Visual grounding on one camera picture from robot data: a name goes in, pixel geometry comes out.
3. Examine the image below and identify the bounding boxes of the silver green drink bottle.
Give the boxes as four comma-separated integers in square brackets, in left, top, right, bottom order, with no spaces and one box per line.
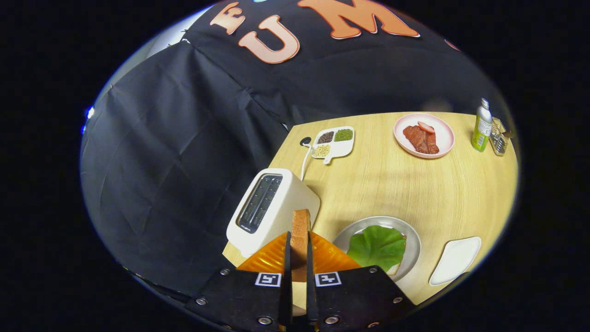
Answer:
[471,98,493,152]

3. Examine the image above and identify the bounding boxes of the white toaster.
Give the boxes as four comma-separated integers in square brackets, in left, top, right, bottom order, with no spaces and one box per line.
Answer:
[226,168,321,258]

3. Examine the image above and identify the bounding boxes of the white bread slice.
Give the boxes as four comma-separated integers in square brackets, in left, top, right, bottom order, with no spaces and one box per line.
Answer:
[385,235,407,277]

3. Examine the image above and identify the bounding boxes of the pink round plate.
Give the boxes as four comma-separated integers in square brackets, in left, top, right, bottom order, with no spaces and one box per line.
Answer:
[394,113,455,159]

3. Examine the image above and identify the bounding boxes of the toasted bread slice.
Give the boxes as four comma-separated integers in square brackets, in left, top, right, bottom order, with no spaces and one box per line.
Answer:
[290,209,312,283]

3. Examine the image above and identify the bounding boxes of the metal wire basket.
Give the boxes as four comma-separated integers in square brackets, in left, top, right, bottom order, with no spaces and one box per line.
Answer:
[489,117,510,156]

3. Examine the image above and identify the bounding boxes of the black backdrop cloth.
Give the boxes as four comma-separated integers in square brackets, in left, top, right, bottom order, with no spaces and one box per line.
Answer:
[79,0,512,300]

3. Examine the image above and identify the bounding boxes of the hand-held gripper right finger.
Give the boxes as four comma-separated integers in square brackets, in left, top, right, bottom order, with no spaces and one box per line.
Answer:
[306,231,418,332]

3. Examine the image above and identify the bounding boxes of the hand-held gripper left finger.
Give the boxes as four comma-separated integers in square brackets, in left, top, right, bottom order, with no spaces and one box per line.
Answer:
[184,231,293,332]

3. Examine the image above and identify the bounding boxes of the white toaster cable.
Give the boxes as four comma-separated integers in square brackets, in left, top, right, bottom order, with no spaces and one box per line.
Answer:
[300,136,313,181]

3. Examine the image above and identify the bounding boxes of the white round plate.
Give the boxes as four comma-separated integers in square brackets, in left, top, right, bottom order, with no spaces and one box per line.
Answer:
[333,216,422,283]

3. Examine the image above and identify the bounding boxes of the white compartment dish with beans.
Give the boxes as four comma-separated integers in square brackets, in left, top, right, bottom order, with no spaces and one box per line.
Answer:
[312,126,355,165]

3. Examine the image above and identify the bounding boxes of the white rectangular plate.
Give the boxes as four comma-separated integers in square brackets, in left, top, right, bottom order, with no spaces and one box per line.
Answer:
[429,237,482,286]

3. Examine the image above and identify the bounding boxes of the green lettuce leaf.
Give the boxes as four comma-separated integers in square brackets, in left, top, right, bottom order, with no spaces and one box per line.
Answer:
[347,225,407,273]

